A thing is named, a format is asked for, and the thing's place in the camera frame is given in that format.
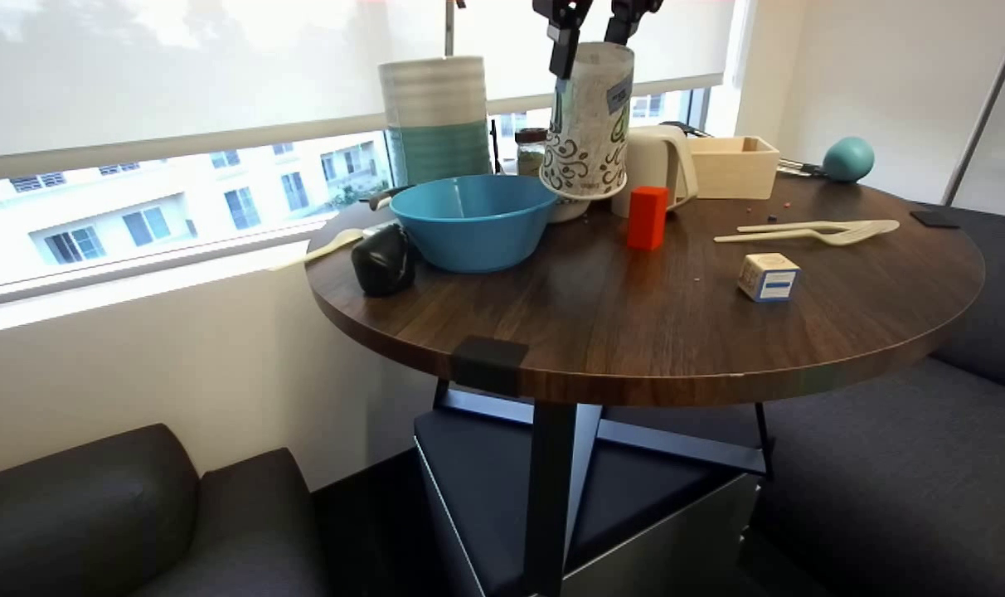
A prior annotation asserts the patterned paper coffee cup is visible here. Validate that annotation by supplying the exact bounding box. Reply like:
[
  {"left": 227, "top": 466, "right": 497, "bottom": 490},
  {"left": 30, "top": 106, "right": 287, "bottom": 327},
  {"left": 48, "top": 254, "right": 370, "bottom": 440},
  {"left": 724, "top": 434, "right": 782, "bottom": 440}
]
[{"left": 537, "top": 42, "right": 634, "bottom": 199}]

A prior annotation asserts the orange rectangular block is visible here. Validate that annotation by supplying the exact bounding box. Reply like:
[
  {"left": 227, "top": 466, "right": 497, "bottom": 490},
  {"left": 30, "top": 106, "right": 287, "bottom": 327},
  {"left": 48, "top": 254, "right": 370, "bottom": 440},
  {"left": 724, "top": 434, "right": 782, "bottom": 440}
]
[{"left": 623, "top": 184, "right": 669, "bottom": 253}]

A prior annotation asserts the small white cube block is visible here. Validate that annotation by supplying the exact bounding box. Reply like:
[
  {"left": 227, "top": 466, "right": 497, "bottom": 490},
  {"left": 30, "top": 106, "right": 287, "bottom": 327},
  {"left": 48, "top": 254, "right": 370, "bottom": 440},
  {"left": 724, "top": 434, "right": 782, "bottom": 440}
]
[{"left": 739, "top": 253, "right": 799, "bottom": 302}]

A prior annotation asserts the small glass jar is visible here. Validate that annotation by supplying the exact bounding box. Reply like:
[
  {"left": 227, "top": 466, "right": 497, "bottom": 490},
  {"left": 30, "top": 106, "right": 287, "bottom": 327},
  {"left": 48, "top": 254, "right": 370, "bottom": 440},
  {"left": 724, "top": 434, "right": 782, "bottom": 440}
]
[{"left": 516, "top": 127, "right": 548, "bottom": 177}]

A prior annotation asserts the white cylindrical container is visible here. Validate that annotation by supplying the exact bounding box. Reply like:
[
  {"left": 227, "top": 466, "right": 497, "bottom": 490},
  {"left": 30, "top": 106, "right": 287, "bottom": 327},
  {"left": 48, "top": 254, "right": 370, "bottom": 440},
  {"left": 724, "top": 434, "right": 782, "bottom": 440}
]
[{"left": 611, "top": 127, "right": 699, "bottom": 215}]

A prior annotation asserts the white and teal ribbed canister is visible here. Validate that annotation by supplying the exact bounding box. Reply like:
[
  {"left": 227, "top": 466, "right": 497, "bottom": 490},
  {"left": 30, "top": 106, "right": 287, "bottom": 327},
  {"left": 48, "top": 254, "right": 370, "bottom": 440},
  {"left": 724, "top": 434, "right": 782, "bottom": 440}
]
[{"left": 377, "top": 55, "right": 489, "bottom": 183}]

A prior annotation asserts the white square box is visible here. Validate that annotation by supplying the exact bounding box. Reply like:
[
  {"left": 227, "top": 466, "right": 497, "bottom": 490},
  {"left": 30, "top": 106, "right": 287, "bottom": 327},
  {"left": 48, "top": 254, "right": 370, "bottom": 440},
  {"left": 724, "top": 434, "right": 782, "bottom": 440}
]
[{"left": 689, "top": 137, "right": 781, "bottom": 199}]

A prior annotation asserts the patterned small dish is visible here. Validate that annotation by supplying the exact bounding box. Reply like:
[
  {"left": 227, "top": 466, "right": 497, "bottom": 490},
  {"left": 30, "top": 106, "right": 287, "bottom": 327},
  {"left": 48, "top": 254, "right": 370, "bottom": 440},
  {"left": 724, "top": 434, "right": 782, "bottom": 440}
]
[{"left": 552, "top": 197, "right": 591, "bottom": 224}]

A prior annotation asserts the blue plastic bowl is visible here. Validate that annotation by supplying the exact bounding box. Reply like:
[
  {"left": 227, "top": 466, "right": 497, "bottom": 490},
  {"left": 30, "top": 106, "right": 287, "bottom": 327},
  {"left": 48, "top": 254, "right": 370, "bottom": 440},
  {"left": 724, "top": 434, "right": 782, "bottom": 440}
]
[{"left": 392, "top": 177, "right": 554, "bottom": 273}]

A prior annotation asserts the teal ball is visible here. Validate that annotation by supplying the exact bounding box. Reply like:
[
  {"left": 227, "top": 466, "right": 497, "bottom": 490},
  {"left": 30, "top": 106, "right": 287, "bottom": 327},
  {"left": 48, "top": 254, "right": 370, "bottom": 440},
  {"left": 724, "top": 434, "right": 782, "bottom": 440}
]
[{"left": 824, "top": 137, "right": 876, "bottom": 183}]

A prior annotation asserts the black computer mouse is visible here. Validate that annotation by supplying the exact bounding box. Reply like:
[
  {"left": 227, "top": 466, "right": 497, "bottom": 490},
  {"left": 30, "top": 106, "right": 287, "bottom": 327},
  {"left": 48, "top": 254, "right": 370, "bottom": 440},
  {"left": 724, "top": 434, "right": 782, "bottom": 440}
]
[{"left": 352, "top": 223, "right": 415, "bottom": 297}]

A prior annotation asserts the round wooden table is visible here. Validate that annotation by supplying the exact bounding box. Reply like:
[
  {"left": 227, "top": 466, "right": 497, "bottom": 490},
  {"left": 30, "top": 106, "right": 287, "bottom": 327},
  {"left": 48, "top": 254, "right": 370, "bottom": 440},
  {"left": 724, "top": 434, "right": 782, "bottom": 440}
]
[{"left": 304, "top": 162, "right": 990, "bottom": 597}]

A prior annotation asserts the black tape patch front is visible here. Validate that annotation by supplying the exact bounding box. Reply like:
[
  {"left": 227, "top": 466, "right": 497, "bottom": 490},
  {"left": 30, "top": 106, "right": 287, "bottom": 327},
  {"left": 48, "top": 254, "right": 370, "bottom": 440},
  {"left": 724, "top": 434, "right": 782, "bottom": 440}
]
[{"left": 451, "top": 336, "right": 529, "bottom": 395}]

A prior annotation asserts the black tape patch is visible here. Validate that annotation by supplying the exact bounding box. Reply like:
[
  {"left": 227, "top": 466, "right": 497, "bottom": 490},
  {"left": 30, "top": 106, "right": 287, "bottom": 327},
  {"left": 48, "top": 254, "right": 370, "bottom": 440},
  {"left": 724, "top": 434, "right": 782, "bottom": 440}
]
[
  {"left": 908, "top": 210, "right": 961, "bottom": 228},
  {"left": 451, "top": 336, "right": 529, "bottom": 395}
]

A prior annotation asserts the dark grey sofa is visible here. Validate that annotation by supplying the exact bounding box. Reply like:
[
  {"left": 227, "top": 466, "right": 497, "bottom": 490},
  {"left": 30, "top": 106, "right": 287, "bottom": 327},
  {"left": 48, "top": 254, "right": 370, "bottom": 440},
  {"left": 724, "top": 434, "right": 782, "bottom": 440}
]
[{"left": 755, "top": 210, "right": 1005, "bottom": 597}]

